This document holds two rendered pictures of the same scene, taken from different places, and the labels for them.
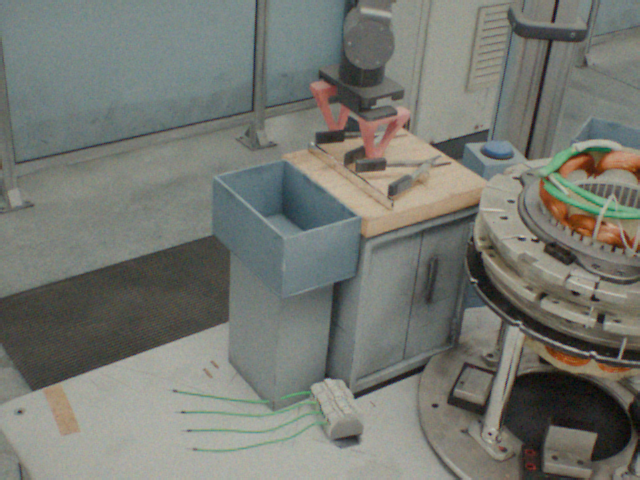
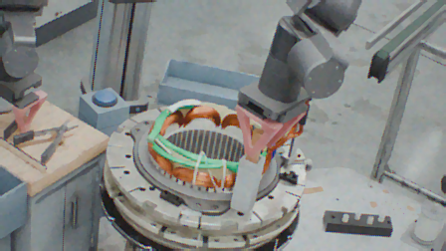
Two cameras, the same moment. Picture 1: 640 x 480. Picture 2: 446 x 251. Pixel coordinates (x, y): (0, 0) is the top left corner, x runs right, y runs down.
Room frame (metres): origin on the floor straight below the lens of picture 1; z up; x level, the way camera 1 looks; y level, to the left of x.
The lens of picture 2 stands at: (-0.19, 0.16, 1.93)
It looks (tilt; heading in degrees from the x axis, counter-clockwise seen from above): 32 degrees down; 335
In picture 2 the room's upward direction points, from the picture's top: 11 degrees clockwise
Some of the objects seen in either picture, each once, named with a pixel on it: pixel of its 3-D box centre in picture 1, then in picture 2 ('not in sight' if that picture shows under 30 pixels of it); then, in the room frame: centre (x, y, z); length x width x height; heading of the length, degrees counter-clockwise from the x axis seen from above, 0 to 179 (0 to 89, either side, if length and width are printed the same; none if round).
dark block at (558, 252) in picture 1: (560, 252); (171, 196); (0.82, -0.25, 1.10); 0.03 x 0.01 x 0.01; 41
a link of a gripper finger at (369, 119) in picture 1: (370, 125); (19, 107); (1.05, -0.05, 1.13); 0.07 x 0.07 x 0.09; 37
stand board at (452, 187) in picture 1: (385, 177); (32, 140); (1.05, -0.07, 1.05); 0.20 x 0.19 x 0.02; 127
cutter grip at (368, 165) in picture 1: (370, 165); (23, 137); (1.01, -0.05, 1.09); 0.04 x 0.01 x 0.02; 112
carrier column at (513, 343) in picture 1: (504, 378); not in sight; (0.84, -0.23, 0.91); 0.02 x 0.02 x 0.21
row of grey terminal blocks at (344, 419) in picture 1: (336, 408); not in sight; (0.88, -0.04, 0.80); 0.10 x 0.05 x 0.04; 23
